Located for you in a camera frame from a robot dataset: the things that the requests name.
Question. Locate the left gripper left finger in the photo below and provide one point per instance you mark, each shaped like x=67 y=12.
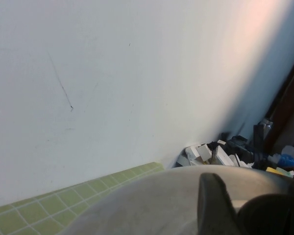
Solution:
x=214 y=208

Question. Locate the stainless pot lid black knob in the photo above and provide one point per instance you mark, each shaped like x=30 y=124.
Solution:
x=149 y=203

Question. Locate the yellow block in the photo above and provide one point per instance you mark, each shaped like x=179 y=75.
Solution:
x=281 y=171

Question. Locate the blue plastic object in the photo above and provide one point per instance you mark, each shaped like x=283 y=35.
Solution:
x=287 y=161

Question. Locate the white flat box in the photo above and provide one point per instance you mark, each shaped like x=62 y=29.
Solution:
x=224 y=157

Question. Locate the white power adapter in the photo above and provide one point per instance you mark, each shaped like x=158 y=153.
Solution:
x=198 y=151

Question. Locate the black electronic device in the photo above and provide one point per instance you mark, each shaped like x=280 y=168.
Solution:
x=236 y=142

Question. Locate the green grid cutting mat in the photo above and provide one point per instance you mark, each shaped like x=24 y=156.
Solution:
x=39 y=215

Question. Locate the black upright post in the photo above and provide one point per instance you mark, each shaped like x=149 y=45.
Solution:
x=258 y=142

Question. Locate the brown wooden door frame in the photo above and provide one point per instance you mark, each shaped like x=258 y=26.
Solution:
x=289 y=98

